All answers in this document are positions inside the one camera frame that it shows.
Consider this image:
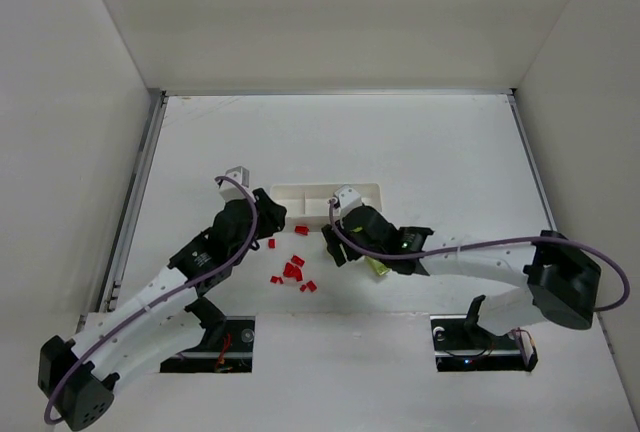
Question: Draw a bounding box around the pale green duplo brick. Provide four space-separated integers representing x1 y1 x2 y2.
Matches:
365 257 390 277

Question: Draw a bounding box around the red curved lego piece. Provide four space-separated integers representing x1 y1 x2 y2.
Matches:
291 255 305 267

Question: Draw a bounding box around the red lego slope piece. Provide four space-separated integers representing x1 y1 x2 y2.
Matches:
282 262 304 283

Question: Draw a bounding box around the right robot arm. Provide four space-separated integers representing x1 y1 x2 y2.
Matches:
323 200 601 336

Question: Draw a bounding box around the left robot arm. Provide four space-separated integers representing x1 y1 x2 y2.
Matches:
37 182 287 431

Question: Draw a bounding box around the red lego brick near tray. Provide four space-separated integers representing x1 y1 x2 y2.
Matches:
294 225 309 236

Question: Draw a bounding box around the white divided sorting tray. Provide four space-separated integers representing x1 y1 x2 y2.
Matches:
270 183 383 228

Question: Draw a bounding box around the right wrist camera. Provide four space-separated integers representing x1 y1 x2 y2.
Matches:
333 185 363 216

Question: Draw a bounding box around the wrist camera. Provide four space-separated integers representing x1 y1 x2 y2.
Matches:
333 185 363 216
216 166 250 202

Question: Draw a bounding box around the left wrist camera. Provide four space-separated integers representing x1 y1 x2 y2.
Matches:
216 166 250 202

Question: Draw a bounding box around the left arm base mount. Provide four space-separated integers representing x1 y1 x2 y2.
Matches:
159 298 256 374

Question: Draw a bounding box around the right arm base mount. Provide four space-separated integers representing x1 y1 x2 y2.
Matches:
430 295 539 373

